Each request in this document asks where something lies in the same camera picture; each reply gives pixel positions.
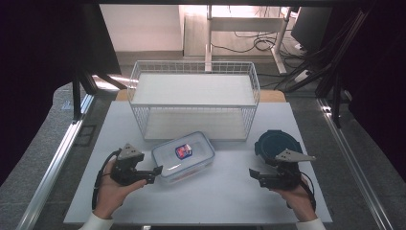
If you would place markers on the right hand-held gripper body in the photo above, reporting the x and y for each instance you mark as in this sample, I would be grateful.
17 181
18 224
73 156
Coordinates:
287 175

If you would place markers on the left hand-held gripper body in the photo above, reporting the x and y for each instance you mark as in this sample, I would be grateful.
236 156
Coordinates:
126 169

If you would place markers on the clear rectangular food container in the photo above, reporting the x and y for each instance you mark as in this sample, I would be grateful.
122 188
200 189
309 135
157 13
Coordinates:
183 156

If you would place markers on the dark round food container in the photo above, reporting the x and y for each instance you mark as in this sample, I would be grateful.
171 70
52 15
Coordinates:
271 143

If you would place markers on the person's right hand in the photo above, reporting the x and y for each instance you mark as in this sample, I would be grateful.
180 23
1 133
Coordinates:
298 201

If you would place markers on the person's left hand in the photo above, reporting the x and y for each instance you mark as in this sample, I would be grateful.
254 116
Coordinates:
110 195

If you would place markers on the black metal stand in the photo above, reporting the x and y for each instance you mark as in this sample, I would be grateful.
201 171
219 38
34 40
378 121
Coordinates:
335 96
76 96

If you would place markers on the white power strip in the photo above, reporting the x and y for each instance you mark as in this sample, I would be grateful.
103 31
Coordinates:
301 76

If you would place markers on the dark curtain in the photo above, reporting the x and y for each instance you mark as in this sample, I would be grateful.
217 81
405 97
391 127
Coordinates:
35 64
383 80

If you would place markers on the aluminium rail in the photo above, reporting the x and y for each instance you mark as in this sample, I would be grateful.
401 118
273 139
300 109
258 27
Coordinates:
351 159
51 172

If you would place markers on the white metal desk frame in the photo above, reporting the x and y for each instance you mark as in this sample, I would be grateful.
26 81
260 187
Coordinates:
245 24

